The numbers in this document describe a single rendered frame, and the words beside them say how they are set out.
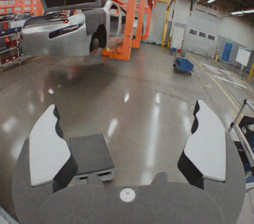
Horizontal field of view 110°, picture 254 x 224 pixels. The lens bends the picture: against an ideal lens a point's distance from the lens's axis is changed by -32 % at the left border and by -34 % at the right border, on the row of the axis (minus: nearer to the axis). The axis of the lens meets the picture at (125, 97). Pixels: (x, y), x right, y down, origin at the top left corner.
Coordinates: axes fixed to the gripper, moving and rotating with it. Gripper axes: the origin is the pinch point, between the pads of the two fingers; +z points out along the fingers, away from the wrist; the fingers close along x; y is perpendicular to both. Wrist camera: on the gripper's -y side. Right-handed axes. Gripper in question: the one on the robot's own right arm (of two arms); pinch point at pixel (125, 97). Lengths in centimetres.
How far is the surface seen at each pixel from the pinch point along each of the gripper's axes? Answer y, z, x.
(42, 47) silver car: 6, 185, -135
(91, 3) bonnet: -66, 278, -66
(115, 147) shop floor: 121, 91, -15
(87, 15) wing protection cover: -32, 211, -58
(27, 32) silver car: -28, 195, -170
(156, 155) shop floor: 128, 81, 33
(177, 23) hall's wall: -63, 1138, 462
